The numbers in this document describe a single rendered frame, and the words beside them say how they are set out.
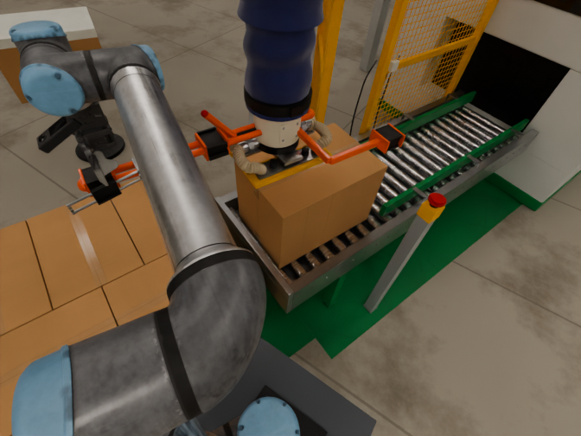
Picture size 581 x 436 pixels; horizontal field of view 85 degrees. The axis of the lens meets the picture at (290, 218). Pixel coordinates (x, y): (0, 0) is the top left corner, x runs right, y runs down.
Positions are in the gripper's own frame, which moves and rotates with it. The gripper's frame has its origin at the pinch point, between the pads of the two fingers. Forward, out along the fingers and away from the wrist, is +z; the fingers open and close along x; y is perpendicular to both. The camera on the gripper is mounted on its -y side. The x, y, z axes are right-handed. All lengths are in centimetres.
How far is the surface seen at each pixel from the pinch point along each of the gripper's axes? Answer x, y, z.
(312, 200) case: -16, 68, 34
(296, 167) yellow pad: -12, 60, 15
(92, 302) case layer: 10, -28, 74
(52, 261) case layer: 41, -39, 74
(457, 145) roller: 4, 219, 76
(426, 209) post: -45, 103, 30
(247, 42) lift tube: 1, 49, -25
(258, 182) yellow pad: -12.3, 44.1, 14.9
